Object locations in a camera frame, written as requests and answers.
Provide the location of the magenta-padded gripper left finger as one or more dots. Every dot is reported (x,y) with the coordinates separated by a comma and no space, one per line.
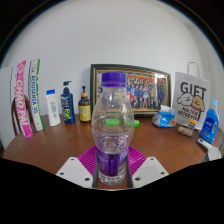
(75,170)

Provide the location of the pink printed tube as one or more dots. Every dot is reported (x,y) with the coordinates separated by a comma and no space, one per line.
(22,100)

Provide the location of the framed group photo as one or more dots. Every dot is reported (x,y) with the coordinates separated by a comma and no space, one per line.
(146,93)

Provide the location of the white bottle with blue cap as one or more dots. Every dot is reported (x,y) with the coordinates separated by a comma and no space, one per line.
(53,110)

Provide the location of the blue tissue pack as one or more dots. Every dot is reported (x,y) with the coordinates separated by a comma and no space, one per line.
(164,118)

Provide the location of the small green box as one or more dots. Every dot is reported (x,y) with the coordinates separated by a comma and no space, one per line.
(137,123)

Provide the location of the clear bottle with purple cap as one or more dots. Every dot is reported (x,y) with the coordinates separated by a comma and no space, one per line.
(112,140)

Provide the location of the green and white printed tube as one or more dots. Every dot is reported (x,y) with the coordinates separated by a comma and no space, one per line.
(35,93)

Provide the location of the dark blue pump bottle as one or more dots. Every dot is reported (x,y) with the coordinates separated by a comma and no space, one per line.
(68,106)

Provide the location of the small orange pack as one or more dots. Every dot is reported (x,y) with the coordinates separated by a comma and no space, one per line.
(191,125)

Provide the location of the blue detergent bottle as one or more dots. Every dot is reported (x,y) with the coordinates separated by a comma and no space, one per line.
(210,126)

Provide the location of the white flat board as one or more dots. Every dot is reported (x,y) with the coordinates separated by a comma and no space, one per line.
(6,106)

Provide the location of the white remote control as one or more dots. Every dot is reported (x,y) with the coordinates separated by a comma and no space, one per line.
(203,143)

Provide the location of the brown wooden chair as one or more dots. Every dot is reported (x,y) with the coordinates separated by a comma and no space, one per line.
(16,116)

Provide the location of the small wrapped snack packet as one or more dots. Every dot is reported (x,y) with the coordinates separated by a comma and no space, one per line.
(185,131)

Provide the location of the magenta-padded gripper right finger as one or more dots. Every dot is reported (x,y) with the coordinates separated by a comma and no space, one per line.
(150,170)

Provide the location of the amber pump bottle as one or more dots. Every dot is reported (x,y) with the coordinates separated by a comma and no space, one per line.
(84,111)

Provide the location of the white printed paper bag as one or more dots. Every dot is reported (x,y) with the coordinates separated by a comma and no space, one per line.
(191,96)

